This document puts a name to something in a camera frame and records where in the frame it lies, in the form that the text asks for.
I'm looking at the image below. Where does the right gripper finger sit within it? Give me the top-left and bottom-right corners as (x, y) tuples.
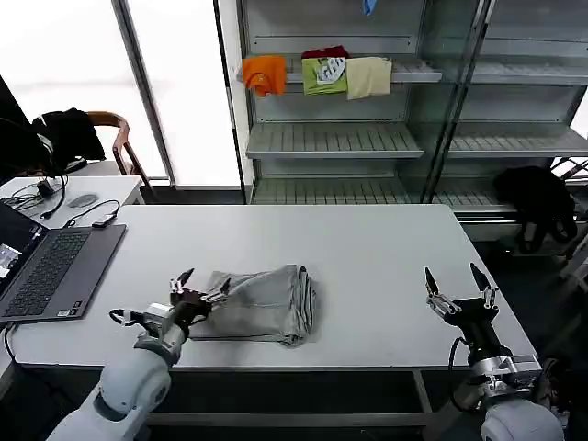
(469, 262), (500, 312)
(423, 266), (460, 318)

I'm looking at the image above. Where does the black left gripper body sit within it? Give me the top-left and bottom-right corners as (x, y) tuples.
(169, 288), (213, 328)

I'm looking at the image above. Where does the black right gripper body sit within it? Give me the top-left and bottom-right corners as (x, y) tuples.
(447, 297), (507, 364)

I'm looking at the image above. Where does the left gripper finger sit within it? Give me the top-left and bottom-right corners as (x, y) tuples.
(168, 268), (196, 298)
(201, 277), (232, 305)

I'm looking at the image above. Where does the grey printed t-shirt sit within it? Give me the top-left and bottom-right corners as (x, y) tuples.
(188, 264), (319, 349)

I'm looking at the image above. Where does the black bag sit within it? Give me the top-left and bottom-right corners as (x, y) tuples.
(493, 166), (579, 256)

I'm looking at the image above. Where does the small white side table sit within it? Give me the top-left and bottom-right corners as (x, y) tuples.
(0, 175), (146, 231)

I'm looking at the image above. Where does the dark grey laptop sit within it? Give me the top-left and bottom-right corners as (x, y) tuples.
(0, 201), (128, 322)

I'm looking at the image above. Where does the empty grey shelf rack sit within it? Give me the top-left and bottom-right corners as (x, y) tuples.
(440, 0), (588, 240)

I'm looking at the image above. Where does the brown wooden chair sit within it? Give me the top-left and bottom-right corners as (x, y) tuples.
(86, 111), (157, 201)

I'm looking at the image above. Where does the grey shelf rack with clothes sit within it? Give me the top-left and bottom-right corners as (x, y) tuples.
(238, 0), (445, 206)

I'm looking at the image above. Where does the black jacket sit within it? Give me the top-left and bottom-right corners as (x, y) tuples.
(31, 108), (107, 164)

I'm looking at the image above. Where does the black monitor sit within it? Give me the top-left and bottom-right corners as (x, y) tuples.
(0, 75), (51, 185)

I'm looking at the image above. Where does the grey folding chair frame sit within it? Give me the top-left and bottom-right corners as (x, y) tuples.
(558, 238), (588, 295)

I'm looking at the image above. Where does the black adapter with cable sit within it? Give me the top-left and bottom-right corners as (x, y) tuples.
(63, 199), (122, 230)

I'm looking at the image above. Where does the grey metal table frame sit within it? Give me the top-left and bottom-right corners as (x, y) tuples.
(146, 367), (442, 431)

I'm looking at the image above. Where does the grey window frame post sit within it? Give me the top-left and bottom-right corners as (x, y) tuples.
(112, 0), (178, 187)

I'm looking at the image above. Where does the black laptop power cable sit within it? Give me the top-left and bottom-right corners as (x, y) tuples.
(3, 321), (20, 365)

